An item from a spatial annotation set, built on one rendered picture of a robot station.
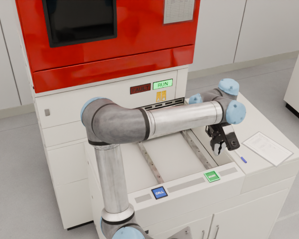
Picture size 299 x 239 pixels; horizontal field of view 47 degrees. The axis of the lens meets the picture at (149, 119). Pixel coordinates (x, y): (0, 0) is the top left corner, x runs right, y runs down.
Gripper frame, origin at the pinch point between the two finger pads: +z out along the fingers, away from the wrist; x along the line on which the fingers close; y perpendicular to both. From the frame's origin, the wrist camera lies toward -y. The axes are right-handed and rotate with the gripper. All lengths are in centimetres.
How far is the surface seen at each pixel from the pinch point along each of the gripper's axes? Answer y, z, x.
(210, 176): 0.9, 14.3, 0.5
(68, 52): 54, -30, 48
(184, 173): 17.5, 28.7, 3.9
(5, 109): 206, 101, 91
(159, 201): -3.4, 14.7, 27.7
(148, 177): 21.7, 28.7, 22.0
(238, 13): 207, 40, -158
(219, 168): 3.8, 14.7, -6.0
